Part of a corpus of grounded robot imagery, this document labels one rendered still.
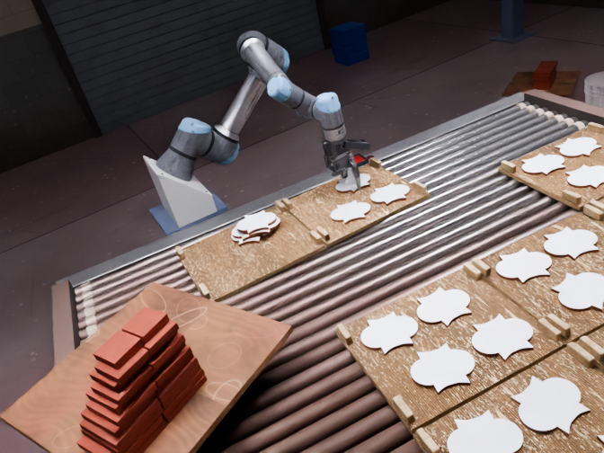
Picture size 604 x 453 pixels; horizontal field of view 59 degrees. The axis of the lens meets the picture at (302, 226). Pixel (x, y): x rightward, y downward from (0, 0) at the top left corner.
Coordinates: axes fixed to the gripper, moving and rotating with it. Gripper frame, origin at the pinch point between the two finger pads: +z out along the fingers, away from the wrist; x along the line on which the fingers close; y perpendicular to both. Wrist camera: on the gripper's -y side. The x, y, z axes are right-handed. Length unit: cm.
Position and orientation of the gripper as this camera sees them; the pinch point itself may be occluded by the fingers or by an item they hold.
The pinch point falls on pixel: (352, 182)
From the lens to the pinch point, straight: 199.4
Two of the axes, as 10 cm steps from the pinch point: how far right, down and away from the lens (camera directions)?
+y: -8.5, 4.5, -2.6
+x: 4.5, 4.0, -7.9
